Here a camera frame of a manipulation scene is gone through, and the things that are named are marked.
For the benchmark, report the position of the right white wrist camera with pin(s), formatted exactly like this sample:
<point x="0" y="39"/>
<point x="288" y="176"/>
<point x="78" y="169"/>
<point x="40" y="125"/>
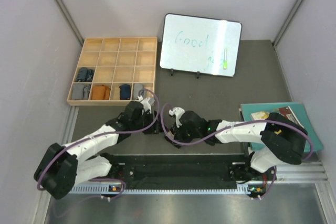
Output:
<point x="177" y="113"/>

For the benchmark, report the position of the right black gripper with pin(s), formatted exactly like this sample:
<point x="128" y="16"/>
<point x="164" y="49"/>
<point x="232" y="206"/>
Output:
<point x="178" y="135"/>

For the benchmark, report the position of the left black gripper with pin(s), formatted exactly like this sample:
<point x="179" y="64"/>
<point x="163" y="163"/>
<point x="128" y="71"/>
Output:
<point x="155" y="129"/>

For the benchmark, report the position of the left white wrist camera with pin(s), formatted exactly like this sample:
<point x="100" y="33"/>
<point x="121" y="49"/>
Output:
<point x="146" y="102"/>

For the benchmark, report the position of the wooden compartment tray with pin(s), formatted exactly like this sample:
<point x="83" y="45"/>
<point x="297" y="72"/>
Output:
<point x="117" y="61"/>

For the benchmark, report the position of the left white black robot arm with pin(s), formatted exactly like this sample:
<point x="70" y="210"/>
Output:
<point x="64" y="166"/>

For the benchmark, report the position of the rolled grey cloth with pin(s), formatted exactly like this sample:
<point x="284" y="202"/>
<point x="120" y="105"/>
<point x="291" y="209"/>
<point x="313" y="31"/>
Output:
<point x="80" y="91"/>

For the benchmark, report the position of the green marker pen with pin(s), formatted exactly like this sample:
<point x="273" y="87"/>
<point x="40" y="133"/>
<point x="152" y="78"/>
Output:
<point x="225" y="59"/>

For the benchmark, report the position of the small whiteboard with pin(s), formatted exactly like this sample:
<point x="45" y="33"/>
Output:
<point x="196" y="44"/>

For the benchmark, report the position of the yellow paperback book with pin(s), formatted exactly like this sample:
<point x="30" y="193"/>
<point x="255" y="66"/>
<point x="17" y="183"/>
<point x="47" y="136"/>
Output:
<point x="286" y="111"/>

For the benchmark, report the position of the grey underwear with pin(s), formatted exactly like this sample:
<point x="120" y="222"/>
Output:
<point x="138" y="90"/>

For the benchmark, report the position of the rolled orange cloth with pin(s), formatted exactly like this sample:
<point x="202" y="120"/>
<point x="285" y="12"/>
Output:
<point x="100" y="92"/>

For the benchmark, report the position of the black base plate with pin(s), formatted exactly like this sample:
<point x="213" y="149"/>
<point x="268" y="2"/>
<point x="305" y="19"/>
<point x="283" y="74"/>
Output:
<point x="225" y="167"/>

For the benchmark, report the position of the navy blue white underwear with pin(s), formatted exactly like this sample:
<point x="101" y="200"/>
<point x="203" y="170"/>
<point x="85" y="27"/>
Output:
<point x="125" y="92"/>

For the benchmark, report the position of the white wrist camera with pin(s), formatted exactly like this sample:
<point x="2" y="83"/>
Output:
<point x="146" y="102"/>
<point x="177" y="113"/>

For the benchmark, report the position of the rolled dark patterned socks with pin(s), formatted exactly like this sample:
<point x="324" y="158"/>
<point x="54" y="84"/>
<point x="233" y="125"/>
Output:
<point x="85" y="75"/>

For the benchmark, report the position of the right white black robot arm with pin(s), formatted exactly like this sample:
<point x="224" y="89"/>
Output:
<point x="282" y="141"/>

